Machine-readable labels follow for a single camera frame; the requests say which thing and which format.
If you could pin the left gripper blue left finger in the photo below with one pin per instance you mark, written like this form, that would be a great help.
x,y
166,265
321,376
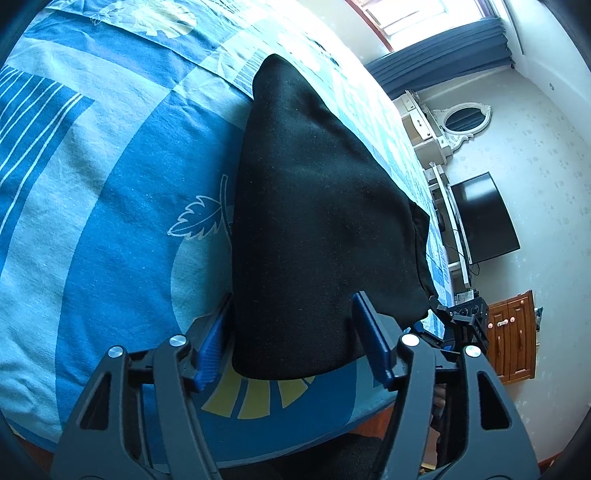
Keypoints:
x,y
208,339

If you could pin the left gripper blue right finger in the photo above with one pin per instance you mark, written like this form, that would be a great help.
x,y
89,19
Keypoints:
x,y
379,334

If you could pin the black pants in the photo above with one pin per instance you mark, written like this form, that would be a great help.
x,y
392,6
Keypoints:
x,y
317,219

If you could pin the right hand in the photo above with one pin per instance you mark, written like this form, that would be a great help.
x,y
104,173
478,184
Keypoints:
x,y
439,404

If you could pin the black router box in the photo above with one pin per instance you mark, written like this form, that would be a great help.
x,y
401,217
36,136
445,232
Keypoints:
x,y
465,296

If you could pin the wooden cabinet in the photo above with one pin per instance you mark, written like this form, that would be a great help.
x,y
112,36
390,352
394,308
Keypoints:
x,y
511,331

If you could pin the black television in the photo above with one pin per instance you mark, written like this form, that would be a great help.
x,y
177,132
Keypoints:
x,y
486,222

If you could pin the white tv shelf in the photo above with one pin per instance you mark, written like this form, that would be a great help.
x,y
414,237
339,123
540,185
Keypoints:
x,y
454,235

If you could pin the white dressing table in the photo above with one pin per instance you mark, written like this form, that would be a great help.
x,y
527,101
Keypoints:
x,y
425,134

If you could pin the white oval mirror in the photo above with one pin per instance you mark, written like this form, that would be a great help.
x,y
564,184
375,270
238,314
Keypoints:
x,y
462,122

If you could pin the blue patterned bed sheet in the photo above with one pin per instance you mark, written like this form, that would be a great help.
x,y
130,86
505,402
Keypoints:
x,y
121,124

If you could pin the blue curtain right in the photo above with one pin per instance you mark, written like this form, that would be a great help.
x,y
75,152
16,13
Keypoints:
x,y
461,51

